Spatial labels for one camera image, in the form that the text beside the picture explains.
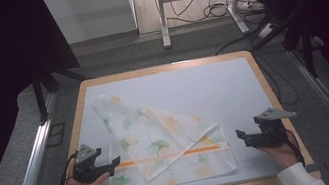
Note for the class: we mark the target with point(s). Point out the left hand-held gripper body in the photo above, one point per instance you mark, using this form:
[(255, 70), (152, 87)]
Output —
[(86, 171)]

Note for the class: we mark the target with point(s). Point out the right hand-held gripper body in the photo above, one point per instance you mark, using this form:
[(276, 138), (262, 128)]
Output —
[(269, 134)]

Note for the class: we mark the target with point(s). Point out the white leaf print cloth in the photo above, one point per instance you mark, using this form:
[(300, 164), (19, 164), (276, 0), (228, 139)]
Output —
[(144, 126)]

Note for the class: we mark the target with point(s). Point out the person's right hand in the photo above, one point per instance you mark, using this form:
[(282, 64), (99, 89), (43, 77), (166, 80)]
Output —
[(284, 155)]

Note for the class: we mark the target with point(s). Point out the dark floor grate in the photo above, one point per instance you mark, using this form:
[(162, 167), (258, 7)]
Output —
[(56, 134)]

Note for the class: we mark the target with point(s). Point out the white table mat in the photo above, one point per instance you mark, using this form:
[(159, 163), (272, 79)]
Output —
[(219, 90)]

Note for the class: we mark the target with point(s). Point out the black metal stand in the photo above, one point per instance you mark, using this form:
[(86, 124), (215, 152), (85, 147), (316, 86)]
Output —
[(40, 99), (307, 48)]

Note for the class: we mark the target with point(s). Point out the white power adapter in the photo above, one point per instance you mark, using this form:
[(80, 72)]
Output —
[(266, 30)]

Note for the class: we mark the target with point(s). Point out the white power strip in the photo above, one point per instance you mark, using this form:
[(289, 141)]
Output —
[(251, 5)]

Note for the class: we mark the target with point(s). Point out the white cabinet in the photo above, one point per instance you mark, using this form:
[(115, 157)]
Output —
[(88, 14)]

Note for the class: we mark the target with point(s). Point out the black table corner bracket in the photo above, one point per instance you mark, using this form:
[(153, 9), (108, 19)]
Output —
[(312, 168)]

